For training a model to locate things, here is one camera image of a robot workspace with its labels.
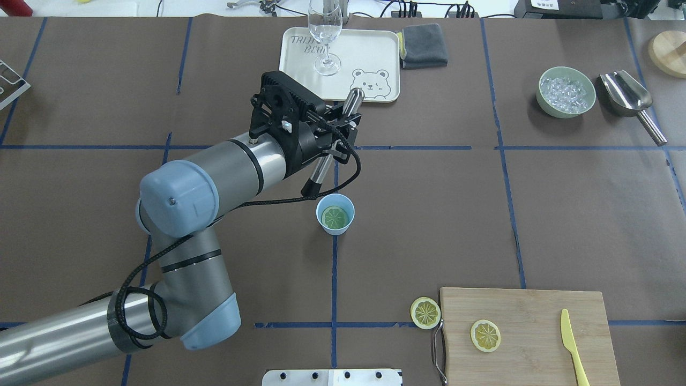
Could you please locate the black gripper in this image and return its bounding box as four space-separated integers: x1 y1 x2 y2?
279 103 361 178

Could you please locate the metal stirring stick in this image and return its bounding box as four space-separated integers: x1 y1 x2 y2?
301 87 364 200

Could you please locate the yellow lemon half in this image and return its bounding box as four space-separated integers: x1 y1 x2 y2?
409 296 442 330

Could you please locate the yellow lemon slice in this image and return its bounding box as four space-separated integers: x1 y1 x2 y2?
470 319 502 353

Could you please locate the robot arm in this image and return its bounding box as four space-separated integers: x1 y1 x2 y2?
2 102 360 385

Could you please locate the light blue plastic cup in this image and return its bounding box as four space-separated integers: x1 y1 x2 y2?
316 194 355 235

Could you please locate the cream bear tray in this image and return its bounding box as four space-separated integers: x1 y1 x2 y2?
279 27 401 103

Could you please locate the clear wine glass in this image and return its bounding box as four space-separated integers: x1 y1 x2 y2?
307 1 343 77

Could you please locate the green bowl of ice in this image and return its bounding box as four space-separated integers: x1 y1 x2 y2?
535 66 597 119

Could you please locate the metal ice scoop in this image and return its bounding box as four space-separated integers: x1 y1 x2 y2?
599 70 667 146

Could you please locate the wooden cutting board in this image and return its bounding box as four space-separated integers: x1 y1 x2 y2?
439 287 620 385

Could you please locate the yellow plastic knife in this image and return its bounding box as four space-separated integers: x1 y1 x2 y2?
560 308 590 386

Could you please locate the wooden mug tree stand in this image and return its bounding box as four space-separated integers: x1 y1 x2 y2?
648 30 685 79

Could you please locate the red bottle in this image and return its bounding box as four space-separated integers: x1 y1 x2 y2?
0 0 33 17

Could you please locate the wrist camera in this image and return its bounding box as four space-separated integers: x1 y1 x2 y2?
248 71 327 139

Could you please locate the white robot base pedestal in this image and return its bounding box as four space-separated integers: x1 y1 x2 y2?
262 368 404 385

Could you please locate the white wire cup rack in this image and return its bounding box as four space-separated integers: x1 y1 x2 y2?
0 60 31 110

